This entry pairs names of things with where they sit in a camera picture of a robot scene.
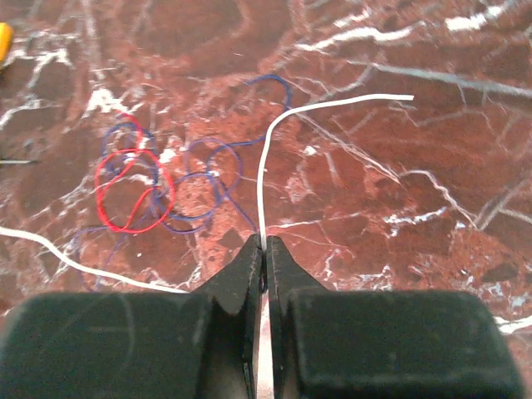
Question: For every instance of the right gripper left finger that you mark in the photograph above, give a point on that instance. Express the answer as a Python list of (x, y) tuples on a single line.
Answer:
[(202, 344)]

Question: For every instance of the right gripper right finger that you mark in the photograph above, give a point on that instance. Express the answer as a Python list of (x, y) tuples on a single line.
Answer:
[(381, 344)]

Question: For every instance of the yellow handle flat screwdriver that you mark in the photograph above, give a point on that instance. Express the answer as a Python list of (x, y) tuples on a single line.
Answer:
[(6, 37)]

